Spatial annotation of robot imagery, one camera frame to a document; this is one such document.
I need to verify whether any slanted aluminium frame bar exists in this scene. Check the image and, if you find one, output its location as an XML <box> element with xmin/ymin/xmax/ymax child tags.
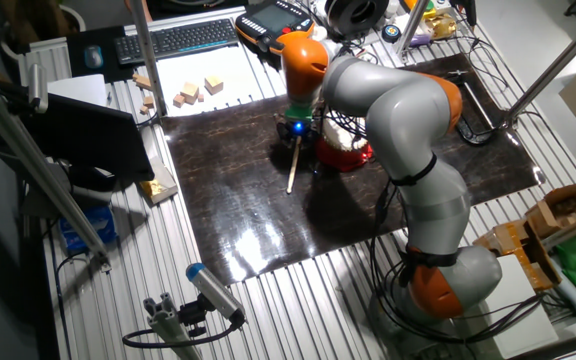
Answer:
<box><xmin>0</xmin><ymin>69</ymin><xmax>112</xmax><ymax>266</ymax></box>

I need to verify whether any short aluminium profile bracket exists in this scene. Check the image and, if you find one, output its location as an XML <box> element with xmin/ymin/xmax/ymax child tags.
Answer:
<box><xmin>142</xmin><ymin>293</ymin><xmax>204</xmax><ymax>360</ymax></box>

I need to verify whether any black camera clamp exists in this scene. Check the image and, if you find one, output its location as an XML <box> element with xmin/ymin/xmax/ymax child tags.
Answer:
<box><xmin>177</xmin><ymin>294</ymin><xmax>214</xmax><ymax>337</ymax></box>

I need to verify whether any grey computer mouse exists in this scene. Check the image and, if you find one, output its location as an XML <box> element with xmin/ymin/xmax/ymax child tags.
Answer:
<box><xmin>83</xmin><ymin>44</ymin><xmax>105</xmax><ymax>70</ymax></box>

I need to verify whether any round black and blue puck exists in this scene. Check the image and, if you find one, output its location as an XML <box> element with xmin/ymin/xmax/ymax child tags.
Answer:
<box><xmin>381</xmin><ymin>23</ymin><xmax>402</xmax><ymax>45</ymax></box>

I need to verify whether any pale wooden drumstick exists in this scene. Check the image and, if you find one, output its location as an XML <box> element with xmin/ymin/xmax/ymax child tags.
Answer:
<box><xmin>285</xmin><ymin>135</ymin><xmax>303</xmax><ymax>195</ymax></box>

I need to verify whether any black camera cable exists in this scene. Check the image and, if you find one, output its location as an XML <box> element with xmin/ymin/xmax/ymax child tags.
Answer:
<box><xmin>121</xmin><ymin>312</ymin><xmax>247</xmax><ymax>350</ymax></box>

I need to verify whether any red drum with white head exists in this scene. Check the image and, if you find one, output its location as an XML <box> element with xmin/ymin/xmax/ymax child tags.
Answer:
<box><xmin>315</xmin><ymin>117</ymin><xmax>375</xmax><ymax>174</ymax></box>

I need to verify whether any white flat box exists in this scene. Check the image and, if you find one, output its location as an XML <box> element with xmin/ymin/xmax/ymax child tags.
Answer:
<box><xmin>482</xmin><ymin>253</ymin><xmax>560</xmax><ymax>360</ymax></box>

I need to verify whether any black filament spool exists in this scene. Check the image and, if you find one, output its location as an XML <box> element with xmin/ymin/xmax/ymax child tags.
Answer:
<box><xmin>323</xmin><ymin>0</ymin><xmax>391</xmax><ymax>37</ymax></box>

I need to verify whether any large wooden cube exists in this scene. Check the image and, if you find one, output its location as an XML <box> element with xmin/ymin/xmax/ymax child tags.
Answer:
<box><xmin>203</xmin><ymin>74</ymin><xmax>225</xmax><ymax>96</ymax></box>

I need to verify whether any open cardboard box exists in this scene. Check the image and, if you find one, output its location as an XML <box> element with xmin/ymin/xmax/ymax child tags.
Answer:
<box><xmin>524</xmin><ymin>179</ymin><xmax>576</xmax><ymax>240</ymax></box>

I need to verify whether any medium wooden block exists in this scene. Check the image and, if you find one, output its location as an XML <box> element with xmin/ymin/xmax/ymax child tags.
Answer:
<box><xmin>180</xmin><ymin>81</ymin><xmax>201</xmax><ymax>105</ymax></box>

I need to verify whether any yellow and green item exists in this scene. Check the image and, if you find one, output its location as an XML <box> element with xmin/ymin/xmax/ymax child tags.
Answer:
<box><xmin>402</xmin><ymin>0</ymin><xmax>437</xmax><ymax>21</ymax></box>

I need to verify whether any white paper sheet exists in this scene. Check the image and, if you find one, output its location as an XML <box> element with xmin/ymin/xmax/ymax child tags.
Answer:
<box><xmin>155</xmin><ymin>43</ymin><xmax>274</xmax><ymax>119</ymax></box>

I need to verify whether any aluminium profile bar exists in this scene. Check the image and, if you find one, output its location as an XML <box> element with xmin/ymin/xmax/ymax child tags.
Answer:
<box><xmin>540</xmin><ymin>204</ymin><xmax>576</xmax><ymax>251</ymax></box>

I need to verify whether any black mouse pad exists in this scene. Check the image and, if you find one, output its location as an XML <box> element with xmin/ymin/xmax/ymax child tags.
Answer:
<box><xmin>65</xmin><ymin>25</ymin><xmax>137</xmax><ymax>84</ymax></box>

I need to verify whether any orange and black teach pendant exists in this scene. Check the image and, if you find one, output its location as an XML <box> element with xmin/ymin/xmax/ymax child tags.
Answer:
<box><xmin>234</xmin><ymin>0</ymin><xmax>317</xmax><ymax>56</ymax></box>

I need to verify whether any black computer keyboard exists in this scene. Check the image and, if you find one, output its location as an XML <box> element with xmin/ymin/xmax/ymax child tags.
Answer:
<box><xmin>113</xmin><ymin>18</ymin><xmax>240</xmax><ymax>67</ymax></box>

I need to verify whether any black monitor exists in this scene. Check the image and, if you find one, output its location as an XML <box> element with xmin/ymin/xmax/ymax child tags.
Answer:
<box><xmin>20</xmin><ymin>92</ymin><xmax>156</xmax><ymax>183</ymax></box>

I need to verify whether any silver camera with blue cap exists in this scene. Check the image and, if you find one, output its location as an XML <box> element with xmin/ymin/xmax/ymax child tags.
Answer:
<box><xmin>185</xmin><ymin>262</ymin><xmax>247</xmax><ymax>324</ymax></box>

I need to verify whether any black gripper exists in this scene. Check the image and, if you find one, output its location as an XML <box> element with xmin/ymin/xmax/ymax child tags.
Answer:
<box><xmin>274</xmin><ymin>113</ymin><xmax>320</xmax><ymax>154</ymax></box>

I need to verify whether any grey rolled sheet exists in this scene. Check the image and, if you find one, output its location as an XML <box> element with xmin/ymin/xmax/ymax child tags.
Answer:
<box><xmin>550</xmin><ymin>269</ymin><xmax>576</xmax><ymax>324</ymax></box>

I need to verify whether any box with gold foil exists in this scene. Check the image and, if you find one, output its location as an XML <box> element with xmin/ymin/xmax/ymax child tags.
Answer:
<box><xmin>139</xmin><ymin>157</ymin><xmax>180</xmax><ymax>205</ymax></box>

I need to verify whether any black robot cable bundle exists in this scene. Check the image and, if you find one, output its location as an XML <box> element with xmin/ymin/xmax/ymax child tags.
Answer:
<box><xmin>365</xmin><ymin>164</ymin><xmax>552</xmax><ymax>346</ymax></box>

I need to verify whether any blue tissue pack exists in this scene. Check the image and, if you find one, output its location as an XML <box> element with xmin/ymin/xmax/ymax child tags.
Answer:
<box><xmin>57</xmin><ymin>204</ymin><xmax>118</xmax><ymax>254</ymax></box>

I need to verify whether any dark marble pattern mat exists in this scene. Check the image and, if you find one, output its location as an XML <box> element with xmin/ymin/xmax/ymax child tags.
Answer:
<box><xmin>160</xmin><ymin>52</ymin><xmax>548</xmax><ymax>287</ymax></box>

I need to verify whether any brown cardboard box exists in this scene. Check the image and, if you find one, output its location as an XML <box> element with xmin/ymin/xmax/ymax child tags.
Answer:
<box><xmin>472</xmin><ymin>218</ymin><xmax>563</xmax><ymax>292</ymax></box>

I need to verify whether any aluminium frame post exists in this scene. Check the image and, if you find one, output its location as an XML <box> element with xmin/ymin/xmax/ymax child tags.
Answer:
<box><xmin>502</xmin><ymin>4</ymin><xmax>576</xmax><ymax>126</ymax></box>
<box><xmin>127</xmin><ymin>0</ymin><xmax>169</xmax><ymax>118</ymax></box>
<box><xmin>398</xmin><ymin>0</ymin><xmax>430</xmax><ymax>51</ymax></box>

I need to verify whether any gold foil item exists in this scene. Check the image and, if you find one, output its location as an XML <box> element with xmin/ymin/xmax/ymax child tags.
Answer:
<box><xmin>425</xmin><ymin>13</ymin><xmax>458</xmax><ymax>41</ymax></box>

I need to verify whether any silver cylinder camera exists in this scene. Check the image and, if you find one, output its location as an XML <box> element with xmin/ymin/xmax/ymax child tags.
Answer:
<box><xmin>27</xmin><ymin>63</ymin><xmax>49</xmax><ymax>115</ymax></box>

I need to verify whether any black cable adapter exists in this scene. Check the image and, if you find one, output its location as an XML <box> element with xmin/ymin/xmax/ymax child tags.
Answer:
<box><xmin>373</xmin><ymin>182</ymin><xmax>392</xmax><ymax>221</ymax></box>

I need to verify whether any black hand tool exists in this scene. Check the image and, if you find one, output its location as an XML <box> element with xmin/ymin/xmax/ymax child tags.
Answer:
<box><xmin>450</xmin><ymin>0</ymin><xmax>479</xmax><ymax>27</ymax></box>

